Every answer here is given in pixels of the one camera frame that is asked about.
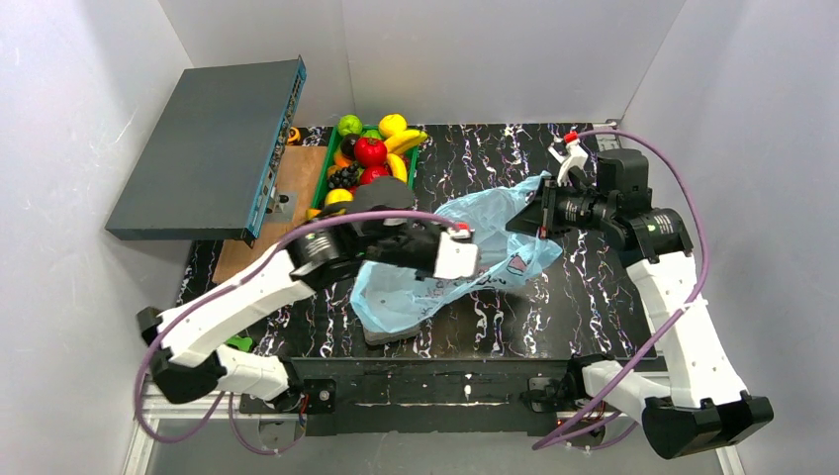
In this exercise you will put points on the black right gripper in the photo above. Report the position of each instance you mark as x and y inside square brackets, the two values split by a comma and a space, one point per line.
[548, 210]

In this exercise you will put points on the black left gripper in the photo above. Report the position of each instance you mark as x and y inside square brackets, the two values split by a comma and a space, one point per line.
[424, 241]

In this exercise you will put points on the light blue plastic bag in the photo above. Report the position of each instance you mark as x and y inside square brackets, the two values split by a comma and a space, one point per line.
[389, 299]

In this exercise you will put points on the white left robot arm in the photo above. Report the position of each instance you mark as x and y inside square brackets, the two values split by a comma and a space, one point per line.
[188, 352]

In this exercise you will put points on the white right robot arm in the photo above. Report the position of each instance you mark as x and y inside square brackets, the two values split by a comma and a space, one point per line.
[704, 405]

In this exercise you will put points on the yellow fake banana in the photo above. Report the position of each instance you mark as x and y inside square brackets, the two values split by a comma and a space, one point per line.
[398, 166]
[403, 141]

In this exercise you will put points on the red fake pomegranate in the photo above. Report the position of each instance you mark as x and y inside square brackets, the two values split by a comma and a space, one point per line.
[372, 173]

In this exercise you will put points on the dark fake grapes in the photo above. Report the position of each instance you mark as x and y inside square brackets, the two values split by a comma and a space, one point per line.
[345, 177]

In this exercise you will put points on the red fake apple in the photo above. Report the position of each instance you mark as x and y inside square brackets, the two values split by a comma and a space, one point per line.
[370, 152]

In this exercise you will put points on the yellow fake lemon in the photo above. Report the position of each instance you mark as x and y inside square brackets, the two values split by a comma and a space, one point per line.
[338, 195]

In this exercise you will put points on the green plastic fruit crate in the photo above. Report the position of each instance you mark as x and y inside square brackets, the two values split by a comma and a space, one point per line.
[336, 156]

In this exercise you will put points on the wooden board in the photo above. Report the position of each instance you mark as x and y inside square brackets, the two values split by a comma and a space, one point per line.
[299, 172]

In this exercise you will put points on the green bone-shaped toy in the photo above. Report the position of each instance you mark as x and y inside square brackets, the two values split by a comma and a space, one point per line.
[241, 343]

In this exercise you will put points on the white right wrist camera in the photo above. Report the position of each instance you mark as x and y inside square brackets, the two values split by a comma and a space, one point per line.
[572, 161]

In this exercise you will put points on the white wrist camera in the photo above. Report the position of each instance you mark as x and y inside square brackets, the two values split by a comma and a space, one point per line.
[457, 255]
[572, 161]

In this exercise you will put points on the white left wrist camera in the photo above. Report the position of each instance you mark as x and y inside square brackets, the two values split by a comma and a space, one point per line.
[457, 255]

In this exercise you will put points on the dark grey network switch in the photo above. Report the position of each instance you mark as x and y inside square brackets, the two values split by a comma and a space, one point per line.
[209, 168]

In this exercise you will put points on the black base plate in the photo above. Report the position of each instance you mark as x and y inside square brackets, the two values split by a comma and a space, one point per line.
[377, 394]

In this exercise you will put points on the aluminium frame rail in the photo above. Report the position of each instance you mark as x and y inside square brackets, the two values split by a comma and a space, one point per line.
[267, 435]

